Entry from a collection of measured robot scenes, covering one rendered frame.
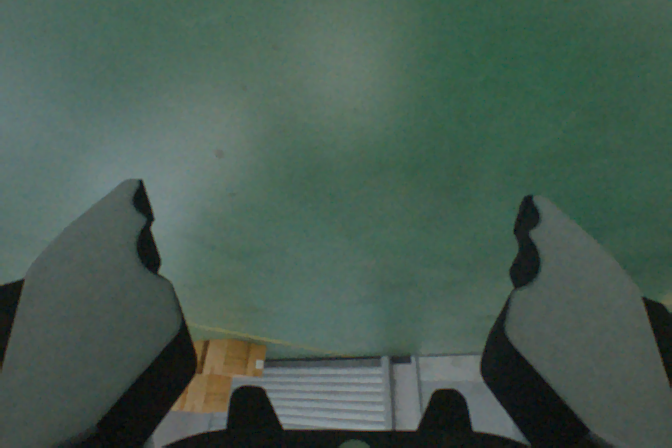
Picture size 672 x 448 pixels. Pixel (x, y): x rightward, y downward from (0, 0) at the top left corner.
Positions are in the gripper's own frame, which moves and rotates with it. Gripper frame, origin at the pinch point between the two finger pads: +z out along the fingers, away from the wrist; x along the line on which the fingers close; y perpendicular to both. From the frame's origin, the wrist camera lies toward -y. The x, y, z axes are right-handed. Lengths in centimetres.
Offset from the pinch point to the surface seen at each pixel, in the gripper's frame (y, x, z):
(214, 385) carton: 307, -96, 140
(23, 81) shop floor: 9, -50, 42
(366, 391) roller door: 418, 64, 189
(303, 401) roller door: 472, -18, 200
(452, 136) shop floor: 16, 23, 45
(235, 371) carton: 301, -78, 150
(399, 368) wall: 389, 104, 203
